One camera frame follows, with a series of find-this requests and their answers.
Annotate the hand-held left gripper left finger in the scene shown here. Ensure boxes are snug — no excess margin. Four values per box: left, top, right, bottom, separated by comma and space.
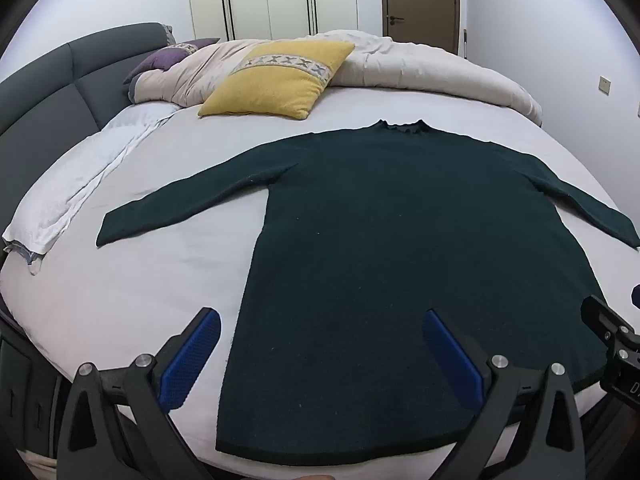
57, 306, 223, 480

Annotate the brown door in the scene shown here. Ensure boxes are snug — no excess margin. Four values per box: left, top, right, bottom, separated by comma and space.
380, 0, 468, 57

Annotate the white folded sheet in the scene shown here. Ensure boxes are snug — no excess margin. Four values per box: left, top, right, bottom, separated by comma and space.
2, 102, 181, 276

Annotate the dark green knit sweater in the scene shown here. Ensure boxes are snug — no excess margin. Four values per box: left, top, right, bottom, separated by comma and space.
96, 119, 640, 467

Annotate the grey upholstered headboard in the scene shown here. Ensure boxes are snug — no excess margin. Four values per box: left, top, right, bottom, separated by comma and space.
0, 22, 176, 233

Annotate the beige duvet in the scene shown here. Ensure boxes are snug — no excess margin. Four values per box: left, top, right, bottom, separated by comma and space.
127, 29, 543, 126

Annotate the bed with white sheet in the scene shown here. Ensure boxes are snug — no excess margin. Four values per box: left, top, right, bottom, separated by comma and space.
0, 22, 640, 480

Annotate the purple cushion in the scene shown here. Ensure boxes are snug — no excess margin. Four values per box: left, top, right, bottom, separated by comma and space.
122, 37, 221, 86

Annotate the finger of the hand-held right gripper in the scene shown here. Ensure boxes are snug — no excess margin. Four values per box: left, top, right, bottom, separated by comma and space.
580, 295, 626, 343

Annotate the yellow cushion with patterned band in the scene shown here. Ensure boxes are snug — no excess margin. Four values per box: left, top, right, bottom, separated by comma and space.
197, 40, 357, 121

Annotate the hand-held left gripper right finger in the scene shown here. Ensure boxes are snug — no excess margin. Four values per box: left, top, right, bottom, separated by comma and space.
422, 309, 586, 480

